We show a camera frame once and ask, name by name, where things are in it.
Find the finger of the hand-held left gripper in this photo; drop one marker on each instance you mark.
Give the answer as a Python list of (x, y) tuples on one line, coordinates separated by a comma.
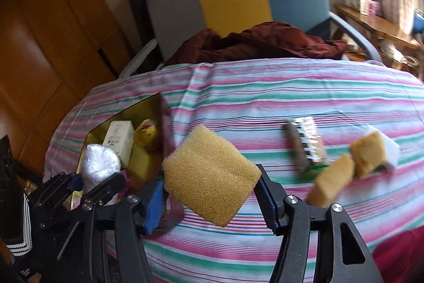
[(54, 190), (104, 187)]

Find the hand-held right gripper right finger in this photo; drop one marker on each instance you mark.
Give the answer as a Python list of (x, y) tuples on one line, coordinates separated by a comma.
[(266, 203)]

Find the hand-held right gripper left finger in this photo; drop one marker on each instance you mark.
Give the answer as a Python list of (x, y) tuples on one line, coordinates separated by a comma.
[(154, 207)]

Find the white plastic bag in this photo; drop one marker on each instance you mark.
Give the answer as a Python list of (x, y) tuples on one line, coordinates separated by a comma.
[(99, 162)]

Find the cream and green carton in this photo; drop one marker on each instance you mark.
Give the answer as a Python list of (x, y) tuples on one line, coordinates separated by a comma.
[(117, 140)]

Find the gold tin box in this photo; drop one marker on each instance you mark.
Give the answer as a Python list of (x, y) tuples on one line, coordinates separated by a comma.
[(149, 157)]

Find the coarse yellow sponge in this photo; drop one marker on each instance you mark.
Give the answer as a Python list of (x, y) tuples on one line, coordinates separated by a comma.
[(212, 173)]

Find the green packet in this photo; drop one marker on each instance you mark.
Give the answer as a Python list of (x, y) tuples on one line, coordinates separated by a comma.
[(314, 171)]

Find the yellow plush toy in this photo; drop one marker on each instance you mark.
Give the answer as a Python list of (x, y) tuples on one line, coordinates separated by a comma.
[(147, 133)]

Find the smooth yellow sponge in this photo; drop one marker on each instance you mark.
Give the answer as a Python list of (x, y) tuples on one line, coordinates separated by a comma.
[(333, 180)]

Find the clear biscuit pack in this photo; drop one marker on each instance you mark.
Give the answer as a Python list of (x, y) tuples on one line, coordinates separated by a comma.
[(306, 138)]

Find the striped bed sheet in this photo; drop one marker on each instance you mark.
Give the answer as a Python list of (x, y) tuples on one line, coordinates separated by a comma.
[(265, 94)]

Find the rough yellow sponge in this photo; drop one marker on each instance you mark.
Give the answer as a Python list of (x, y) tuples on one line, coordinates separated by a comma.
[(367, 150)]

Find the white foam sponge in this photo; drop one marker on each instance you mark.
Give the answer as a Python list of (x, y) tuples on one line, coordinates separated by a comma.
[(392, 145)]

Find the red clothing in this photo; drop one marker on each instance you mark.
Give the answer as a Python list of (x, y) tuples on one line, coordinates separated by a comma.
[(400, 253)]

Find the wooden wardrobe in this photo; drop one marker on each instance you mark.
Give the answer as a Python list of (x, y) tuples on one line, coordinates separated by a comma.
[(49, 37)]

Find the dark red jacket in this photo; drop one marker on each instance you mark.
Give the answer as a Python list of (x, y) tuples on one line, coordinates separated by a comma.
[(265, 41)]

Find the wooden desk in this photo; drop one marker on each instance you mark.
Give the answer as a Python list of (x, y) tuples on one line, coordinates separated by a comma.
[(374, 22)]

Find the pink box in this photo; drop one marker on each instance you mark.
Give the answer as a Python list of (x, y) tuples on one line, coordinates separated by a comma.
[(374, 7)]

